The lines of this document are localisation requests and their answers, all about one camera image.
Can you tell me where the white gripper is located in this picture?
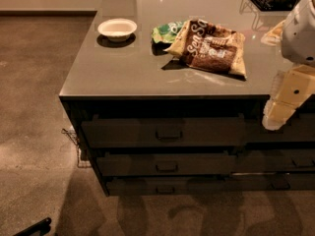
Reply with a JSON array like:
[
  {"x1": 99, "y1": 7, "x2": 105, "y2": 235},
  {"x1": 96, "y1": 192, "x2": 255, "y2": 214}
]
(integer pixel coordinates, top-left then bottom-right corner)
[{"x1": 261, "y1": 21, "x2": 315, "y2": 131}]

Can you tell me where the dark grey top drawer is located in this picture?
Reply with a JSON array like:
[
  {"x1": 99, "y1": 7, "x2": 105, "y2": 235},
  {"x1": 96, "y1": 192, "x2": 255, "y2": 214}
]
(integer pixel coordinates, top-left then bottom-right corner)
[{"x1": 82, "y1": 117, "x2": 245, "y2": 148}]

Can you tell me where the dark grey drawer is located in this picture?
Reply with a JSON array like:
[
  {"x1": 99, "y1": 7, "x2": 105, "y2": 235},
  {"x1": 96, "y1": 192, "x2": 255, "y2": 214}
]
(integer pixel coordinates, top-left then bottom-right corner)
[
  {"x1": 96, "y1": 152, "x2": 235, "y2": 176},
  {"x1": 82, "y1": 117, "x2": 245, "y2": 148},
  {"x1": 105, "y1": 175, "x2": 272, "y2": 196}
]

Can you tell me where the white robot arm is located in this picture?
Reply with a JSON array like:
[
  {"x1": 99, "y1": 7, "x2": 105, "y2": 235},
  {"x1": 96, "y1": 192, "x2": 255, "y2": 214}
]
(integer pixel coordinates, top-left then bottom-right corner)
[{"x1": 262, "y1": 0, "x2": 315, "y2": 131}]

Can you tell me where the right top drawer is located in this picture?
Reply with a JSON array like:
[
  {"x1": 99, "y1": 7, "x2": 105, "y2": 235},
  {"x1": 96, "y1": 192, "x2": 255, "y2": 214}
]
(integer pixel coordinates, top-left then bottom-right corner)
[{"x1": 246, "y1": 113, "x2": 315, "y2": 143}]

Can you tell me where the right middle drawer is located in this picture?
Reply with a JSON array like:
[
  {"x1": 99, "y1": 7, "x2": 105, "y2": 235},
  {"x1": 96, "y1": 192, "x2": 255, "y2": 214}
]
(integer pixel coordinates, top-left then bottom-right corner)
[{"x1": 233, "y1": 149, "x2": 315, "y2": 173}]

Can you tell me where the dark grey bottom drawer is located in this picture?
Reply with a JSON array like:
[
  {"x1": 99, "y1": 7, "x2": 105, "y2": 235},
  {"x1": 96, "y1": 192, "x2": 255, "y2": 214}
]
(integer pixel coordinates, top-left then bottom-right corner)
[{"x1": 105, "y1": 175, "x2": 272, "y2": 196}]

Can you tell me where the right bottom drawer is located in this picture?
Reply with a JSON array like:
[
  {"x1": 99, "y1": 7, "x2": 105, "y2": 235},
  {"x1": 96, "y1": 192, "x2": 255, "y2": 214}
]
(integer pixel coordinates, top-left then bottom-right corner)
[{"x1": 225, "y1": 173, "x2": 315, "y2": 191}]

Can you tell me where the dark grey middle drawer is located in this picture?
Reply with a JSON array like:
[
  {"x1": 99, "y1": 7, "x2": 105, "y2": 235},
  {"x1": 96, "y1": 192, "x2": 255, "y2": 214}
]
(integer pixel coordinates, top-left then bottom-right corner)
[{"x1": 96, "y1": 152, "x2": 235, "y2": 176}]

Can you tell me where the brown snack bag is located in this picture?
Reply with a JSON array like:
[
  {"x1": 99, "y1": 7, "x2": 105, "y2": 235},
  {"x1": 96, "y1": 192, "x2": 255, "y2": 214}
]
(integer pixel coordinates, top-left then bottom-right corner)
[{"x1": 165, "y1": 20, "x2": 246, "y2": 78}]

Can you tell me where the green snack bag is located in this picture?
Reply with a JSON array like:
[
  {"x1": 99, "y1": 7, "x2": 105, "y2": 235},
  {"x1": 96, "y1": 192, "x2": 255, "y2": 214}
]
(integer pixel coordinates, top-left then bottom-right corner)
[{"x1": 152, "y1": 21, "x2": 184, "y2": 43}]

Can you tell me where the dark grey cabinet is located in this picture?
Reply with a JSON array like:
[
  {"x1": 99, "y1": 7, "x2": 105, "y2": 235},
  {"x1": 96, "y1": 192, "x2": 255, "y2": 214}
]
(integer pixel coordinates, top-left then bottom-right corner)
[{"x1": 60, "y1": 0, "x2": 315, "y2": 196}]

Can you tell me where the white bowl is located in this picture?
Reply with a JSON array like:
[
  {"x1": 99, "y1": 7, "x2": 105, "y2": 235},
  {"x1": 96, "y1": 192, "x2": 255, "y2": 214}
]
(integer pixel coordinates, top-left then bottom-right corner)
[{"x1": 97, "y1": 19, "x2": 137, "y2": 42}]

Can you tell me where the black object floor corner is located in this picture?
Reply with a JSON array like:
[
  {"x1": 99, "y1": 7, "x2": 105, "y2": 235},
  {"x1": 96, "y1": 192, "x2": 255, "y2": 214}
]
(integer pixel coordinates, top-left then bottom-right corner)
[{"x1": 14, "y1": 217, "x2": 51, "y2": 236}]

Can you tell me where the wire rack on floor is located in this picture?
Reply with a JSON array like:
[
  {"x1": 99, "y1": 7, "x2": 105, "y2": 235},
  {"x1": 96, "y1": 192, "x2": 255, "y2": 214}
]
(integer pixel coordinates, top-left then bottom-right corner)
[{"x1": 61, "y1": 127, "x2": 91, "y2": 168}]

